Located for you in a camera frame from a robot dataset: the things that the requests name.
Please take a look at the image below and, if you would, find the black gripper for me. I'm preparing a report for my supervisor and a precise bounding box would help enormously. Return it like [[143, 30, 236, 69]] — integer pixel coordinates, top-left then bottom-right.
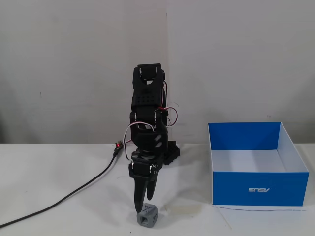
[[128, 150, 165, 214]]

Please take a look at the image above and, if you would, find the gray cube block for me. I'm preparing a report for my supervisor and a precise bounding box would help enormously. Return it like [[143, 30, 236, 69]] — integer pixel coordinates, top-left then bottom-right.
[[136, 203, 159, 227]]

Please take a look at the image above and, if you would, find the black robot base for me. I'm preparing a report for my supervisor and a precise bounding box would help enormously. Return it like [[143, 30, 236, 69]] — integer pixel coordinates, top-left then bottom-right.
[[161, 140, 181, 166]]

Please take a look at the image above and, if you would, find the blue cardboard box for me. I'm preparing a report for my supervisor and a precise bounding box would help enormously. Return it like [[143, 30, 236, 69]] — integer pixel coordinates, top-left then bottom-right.
[[208, 121, 310, 207]]

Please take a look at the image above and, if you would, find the clear tape strip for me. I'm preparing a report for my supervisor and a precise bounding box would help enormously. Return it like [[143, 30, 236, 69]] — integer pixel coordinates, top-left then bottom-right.
[[164, 204, 202, 217]]

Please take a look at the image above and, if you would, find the white red servo cable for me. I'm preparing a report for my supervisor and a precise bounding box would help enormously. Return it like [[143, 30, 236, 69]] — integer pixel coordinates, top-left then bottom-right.
[[123, 124, 141, 161], [157, 82, 179, 128]]

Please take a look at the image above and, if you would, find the black power cable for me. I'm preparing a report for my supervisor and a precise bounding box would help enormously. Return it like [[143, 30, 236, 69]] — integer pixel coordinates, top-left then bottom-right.
[[0, 147, 122, 228]]

